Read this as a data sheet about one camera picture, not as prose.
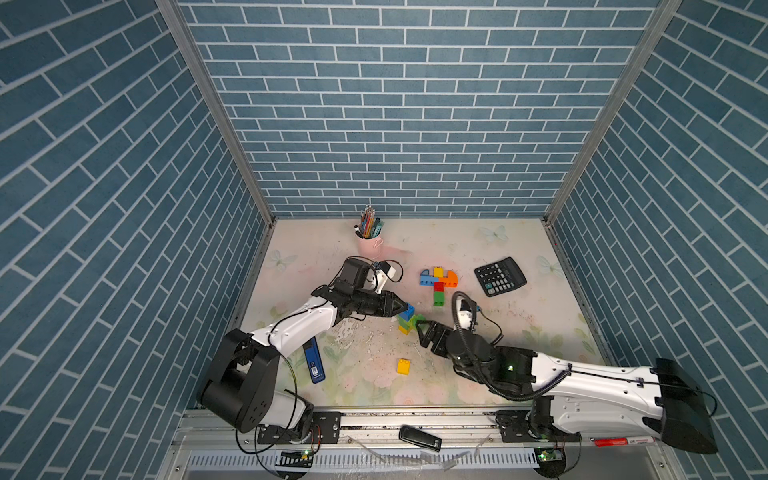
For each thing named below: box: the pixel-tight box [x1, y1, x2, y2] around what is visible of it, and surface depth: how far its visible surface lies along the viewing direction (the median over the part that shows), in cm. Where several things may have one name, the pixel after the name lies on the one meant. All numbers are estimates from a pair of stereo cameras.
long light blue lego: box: [419, 275, 439, 287], surface depth 102 cm
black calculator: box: [474, 257, 527, 297], surface depth 104 cm
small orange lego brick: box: [444, 270, 458, 284], surface depth 103 cm
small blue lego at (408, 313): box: [400, 303, 415, 321], surface depth 83 cm
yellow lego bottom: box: [396, 358, 411, 376], surface depth 84 cm
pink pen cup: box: [354, 226, 384, 261], surface depth 104 cm
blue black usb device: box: [302, 336, 326, 384], surface depth 84 cm
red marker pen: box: [593, 435, 656, 448], surface depth 73 cm
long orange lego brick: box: [440, 277, 459, 288], surface depth 102 cm
